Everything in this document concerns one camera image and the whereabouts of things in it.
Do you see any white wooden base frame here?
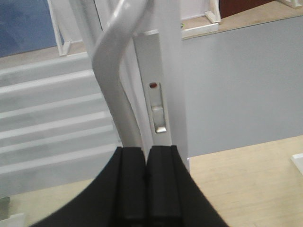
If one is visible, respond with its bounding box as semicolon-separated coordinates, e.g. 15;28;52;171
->
181;0;303;39

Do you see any white framed sliding glass door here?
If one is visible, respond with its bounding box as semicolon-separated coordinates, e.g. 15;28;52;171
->
0;0;188;197

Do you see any brown wooden door panel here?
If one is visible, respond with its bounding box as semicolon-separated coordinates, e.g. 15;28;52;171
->
219;0;273;18

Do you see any light wooden platform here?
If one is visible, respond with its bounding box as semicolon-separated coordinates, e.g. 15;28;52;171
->
0;136;303;227

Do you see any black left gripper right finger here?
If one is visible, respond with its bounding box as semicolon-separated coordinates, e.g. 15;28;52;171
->
146;145;227;227

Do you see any white door latch slider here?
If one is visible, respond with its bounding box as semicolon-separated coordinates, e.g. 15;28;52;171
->
148;82;167;133

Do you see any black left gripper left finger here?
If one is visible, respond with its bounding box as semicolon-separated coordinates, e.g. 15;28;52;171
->
33;147;146;227

